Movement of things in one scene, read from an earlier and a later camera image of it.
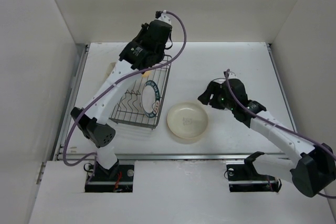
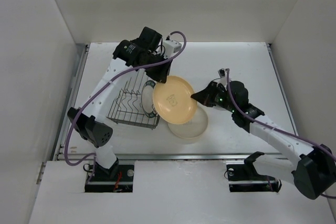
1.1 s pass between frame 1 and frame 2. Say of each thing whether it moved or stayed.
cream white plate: stayed
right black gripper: stayed
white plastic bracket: moved
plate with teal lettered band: stayed
